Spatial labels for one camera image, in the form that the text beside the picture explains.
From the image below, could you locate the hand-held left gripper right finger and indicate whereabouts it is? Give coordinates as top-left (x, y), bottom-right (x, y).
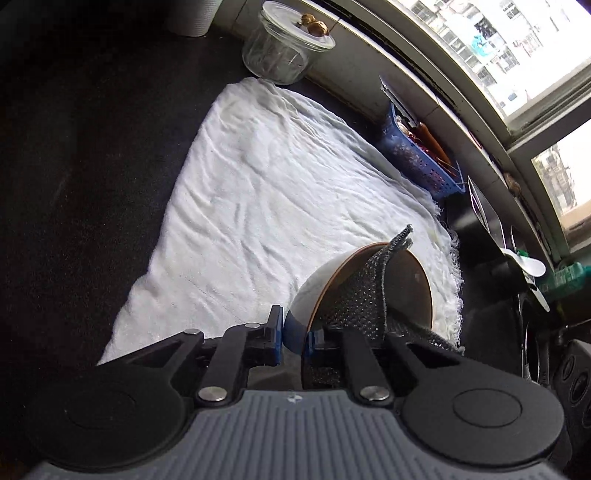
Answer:
top-left (307, 325), bottom-right (465, 406)

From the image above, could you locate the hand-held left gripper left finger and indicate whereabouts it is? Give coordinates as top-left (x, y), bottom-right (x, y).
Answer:
top-left (97, 305), bottom-right (284, 408)

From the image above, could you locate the silver mesh dish cloth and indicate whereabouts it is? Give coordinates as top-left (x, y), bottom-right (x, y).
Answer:
top-left (308, 224), bottom-right (465, 388)

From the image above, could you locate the white bowl with red rim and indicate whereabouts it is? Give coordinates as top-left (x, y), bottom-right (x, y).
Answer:
top-left (284, 242), bottom-right (435, 388)

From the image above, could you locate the white towel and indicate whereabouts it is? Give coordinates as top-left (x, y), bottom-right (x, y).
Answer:
top-left (99, 77), bottom-right (464, 365)

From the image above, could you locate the blue plastic basket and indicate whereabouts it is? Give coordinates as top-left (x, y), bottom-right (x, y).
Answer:
top-left (376, 104), bottom-right (467, 199)

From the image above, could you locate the rectangular steel tray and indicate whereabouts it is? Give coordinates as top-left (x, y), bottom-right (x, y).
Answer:
top-left (466, 175), bottom-right (509, 259)

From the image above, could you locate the white rice paddle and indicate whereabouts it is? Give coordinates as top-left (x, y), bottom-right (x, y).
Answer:
top-left (501, 247), bottom-right (546, 280)

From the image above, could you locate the carrot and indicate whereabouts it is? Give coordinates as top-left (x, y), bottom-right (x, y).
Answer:
top-left (416, 122), bottom-right (451, 167)

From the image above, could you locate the kitchen cleaver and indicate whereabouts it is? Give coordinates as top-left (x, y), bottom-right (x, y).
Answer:
top-left (379, 76), bottom-right (416, 125)

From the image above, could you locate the green soap bottle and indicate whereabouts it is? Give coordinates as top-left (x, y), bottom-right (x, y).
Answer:
top-left (547, 261), bottom-right (591, 296)

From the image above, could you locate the glass jar with lid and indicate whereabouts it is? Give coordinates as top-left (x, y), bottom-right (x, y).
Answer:
top-left (241, 1), bottom-right (336, 85)

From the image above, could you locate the paper towel roll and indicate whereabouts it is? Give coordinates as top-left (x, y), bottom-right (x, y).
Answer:
top-left (168, 0), bottom-right (222, 38)

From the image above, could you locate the window frame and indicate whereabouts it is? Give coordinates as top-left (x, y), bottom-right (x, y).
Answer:
top-left (323, 0), bottom-right (591, 259)

